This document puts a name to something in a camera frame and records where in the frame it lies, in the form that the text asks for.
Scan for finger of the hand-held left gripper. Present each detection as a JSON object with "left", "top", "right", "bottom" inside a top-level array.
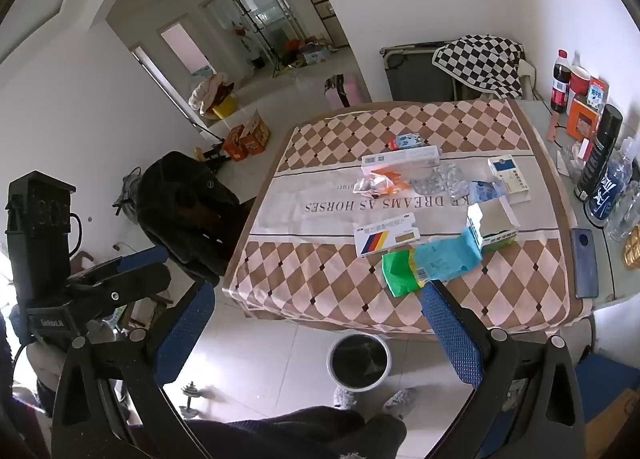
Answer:
[
  {"left": 70, "top": 263, "right": 173, "bottom": 327},
  {"left": 67, "top": 245, "right": 170, "bottom": 290}
]

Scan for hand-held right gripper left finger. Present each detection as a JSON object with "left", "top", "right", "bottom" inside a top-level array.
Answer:
[{"left": 50, "top": 281, "right": 216, "bottom": 459}]

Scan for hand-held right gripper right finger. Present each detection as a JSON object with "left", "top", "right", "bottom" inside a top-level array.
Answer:
[{"left": 421, "top": 280, "right": 587, "bottom": 459}]

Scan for white trash bin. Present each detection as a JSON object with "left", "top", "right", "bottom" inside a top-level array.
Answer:
[{"left": 326, "top": 333, "right": 392, "bottom": 392}]

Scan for white box striped label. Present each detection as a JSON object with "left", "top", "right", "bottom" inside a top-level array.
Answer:
[{"left": 353, "top": 220, "right": 422, "bottom": 258}]

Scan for blue plastic wrapper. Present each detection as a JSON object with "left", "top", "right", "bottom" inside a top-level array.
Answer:
[{"left": 467, "top": 180, "right": 507, "bottom": 204}]

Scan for long white box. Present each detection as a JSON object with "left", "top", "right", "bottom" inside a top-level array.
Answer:
[{"left": 361, "top": 146, "right": 441, "bottom": 174}]

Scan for black jacket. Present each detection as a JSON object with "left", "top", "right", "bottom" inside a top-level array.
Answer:
[{"left": 136, "top": 151, "right": 241, "bottom": 285}]

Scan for small dumbbell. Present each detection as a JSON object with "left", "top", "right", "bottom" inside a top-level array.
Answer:
[{"left": 179, "top": 381, "right": 211, "bottom": 417}]

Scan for grey bag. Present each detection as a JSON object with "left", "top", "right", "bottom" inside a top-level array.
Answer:
[{"left": 112, "top": 166, "right": 146, "bottom": 220}]

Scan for light blue plastic packet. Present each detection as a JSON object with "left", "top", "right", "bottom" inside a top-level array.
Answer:
[{"left": 410, "top": 228, "right": 483, "bottom": 285}]

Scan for green plastic packet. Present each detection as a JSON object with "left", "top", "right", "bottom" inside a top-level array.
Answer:
[{"left": 381, "top": 250, "right": 426, "bottom": 298}]

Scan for grey fuzzy slipper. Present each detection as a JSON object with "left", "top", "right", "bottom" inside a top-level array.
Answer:
[
  {"left": 382, "top": 387, "right": 418, "bottom": 414},
  {"left": 332, "top": 385, "right": 358, "bottom": 411}
]

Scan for open white green box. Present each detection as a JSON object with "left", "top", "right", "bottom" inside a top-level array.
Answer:
[{"left": 465, "top": 200, "right": 521, "bottom": 254}]

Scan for orange cardboard box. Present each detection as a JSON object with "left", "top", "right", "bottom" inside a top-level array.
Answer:
[
  {"left": 222, "top": 125, "right": 251, "bottom": 160},
  {"left": 242, "top": 111, "right": 271, "bottom": 156}
]

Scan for silver blister pack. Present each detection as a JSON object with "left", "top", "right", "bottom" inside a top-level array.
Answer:
[
  {"left": 409, "top": 174, "right": 451, "bottom": 197},
  {"left": 435, "top": 162, "right": 472, "bottom": 200}
]

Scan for dark blue smartphone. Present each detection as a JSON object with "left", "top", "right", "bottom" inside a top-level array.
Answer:
[{"left": 570, "top": 228, "right": 600, "bottom": 300}]

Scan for person's dark fleece pants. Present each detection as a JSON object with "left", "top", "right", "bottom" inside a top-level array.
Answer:
[{"left": 127, "top": 404, "right": 408, "bottom": 459}]

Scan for orange white wrapper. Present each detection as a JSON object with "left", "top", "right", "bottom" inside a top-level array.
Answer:
[{"left": 354, "top": 170, "right": 408, "bottom": 196}]

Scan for white blue medicine box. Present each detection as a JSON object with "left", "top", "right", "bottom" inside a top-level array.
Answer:
[{"left": 487, "top": 155, "right": 532, "bottom": 203}]

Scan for yellow bin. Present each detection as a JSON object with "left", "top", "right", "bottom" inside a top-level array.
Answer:
[{"left": 211, "top": 94, "right": 238, "bottom": 120}]

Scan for pile of clothes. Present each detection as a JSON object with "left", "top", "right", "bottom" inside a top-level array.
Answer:
[{"left": 189, "top": 71, "right": 235, "bottom": 114}]

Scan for small blue milk carton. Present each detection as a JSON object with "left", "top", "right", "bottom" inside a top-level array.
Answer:
[{"left": 389, "top": 133, "right": 425, "bottom": 150}]

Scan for clear plastic bottle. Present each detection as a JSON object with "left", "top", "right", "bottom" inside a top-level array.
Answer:
[{"left": 607, "top": 180, "right": 640, "bottom": 242}]

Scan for clear bottle blue label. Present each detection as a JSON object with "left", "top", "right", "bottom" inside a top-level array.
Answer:
[{"left": 585, "top": 136, "right": 637, "bottom": 227}]

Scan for black spray can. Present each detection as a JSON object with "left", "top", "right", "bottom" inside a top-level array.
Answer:
[{"left": 573, "top": 104, "right": 625, "bottom": 204}]

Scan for pink suitcase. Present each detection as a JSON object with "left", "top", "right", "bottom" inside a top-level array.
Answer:
[{"left": 324, "top": 73, "right": 363, "bottom": 110}]

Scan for grey folding bed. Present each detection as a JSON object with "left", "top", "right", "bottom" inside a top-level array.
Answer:
[{"left": 380, "top": 41, "right": 461, "bottom": 102}]

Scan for black coat rack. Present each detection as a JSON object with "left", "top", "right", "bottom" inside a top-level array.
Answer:
[{"left": 230, "top": 0, "right": 281, "bottom": 77}]

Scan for black white checkered blanket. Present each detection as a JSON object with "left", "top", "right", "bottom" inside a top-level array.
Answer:
[{"left": 431, "top": 35, "right": 526, "bottom": 100}]

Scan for cola bottle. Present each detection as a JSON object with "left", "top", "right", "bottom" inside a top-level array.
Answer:
[{"left": 550, "top": 50, "right": 572, "bottom": 114}]

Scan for small blue white carton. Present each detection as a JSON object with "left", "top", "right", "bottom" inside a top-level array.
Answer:
[{"left": 586, "top": 78, "right": 610, "bottom": 112}]

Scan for red paper cup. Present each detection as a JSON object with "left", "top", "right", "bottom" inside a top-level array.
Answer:
[{"left": 569, "top": 65, "right": 592, "bottom": 97}]

